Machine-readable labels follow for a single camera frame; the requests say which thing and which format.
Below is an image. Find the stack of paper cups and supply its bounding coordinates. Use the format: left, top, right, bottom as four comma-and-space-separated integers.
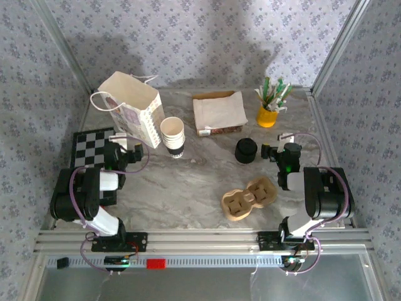
159, 116, 185, 159

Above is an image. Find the white printed paper bag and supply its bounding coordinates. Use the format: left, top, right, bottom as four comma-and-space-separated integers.
90, 71, 166, 150

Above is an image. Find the black and grey checkerboard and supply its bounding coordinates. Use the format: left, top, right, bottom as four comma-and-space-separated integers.
70, 127, 118, 206

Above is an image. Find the yellow straw holder cup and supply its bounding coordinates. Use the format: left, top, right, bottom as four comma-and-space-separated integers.
256, 105, 279, 129

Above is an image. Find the cardboard napkin box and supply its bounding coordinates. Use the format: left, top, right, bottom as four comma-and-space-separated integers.
191, 90, 249, 137

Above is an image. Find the stack of white napkins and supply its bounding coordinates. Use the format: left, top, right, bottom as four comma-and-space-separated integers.
192, 91, 249, 130

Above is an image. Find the small circuit board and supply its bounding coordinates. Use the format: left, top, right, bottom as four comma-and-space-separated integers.
104, 255, 138, 268
281, 255, 306, 267

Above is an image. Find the red plastic block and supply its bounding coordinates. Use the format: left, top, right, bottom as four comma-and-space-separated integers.
146, 258, 167, 270

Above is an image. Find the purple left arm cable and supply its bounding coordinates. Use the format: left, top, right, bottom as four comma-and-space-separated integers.
69, 134, 151, 275

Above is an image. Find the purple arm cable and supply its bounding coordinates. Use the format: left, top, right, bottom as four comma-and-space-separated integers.
69, 134, 151, 275
283, 132, 349, 276

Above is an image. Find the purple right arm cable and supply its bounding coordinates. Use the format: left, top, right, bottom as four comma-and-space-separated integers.
283, 132, 349, 276

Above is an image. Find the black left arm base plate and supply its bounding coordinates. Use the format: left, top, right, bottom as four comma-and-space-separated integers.
91, 231, 148, 253

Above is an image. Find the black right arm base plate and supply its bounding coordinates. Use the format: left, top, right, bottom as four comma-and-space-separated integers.
258, 231, 316, 251

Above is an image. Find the aluminium mounting rail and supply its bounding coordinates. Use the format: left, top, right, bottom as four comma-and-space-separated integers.
34, 228, 373, 253

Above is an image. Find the aluminium frame post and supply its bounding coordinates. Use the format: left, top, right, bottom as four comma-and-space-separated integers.
31, 0, 95, 95
311, 0, 372, 95

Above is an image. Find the grey slotted cable duct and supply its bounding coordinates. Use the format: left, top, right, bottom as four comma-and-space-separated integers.
43, 253, 284, 269

